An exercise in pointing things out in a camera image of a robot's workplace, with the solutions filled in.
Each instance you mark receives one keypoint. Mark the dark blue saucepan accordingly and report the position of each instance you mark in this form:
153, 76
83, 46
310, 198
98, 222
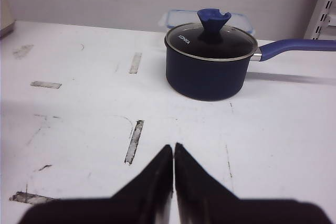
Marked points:
217, 80

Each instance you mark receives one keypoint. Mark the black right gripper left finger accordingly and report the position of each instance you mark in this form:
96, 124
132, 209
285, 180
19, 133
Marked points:
145, 199

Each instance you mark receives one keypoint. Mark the white slotted shelf upright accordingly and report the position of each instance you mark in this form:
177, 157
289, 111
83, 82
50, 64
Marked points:
322, 21

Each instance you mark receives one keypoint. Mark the glass lid with blue knob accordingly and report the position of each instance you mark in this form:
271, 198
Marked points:
211, 39

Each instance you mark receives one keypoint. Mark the clear plastic food container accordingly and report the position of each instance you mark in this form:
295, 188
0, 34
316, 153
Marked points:
175, 17

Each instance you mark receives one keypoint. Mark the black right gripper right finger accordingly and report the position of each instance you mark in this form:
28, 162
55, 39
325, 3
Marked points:
202, 199

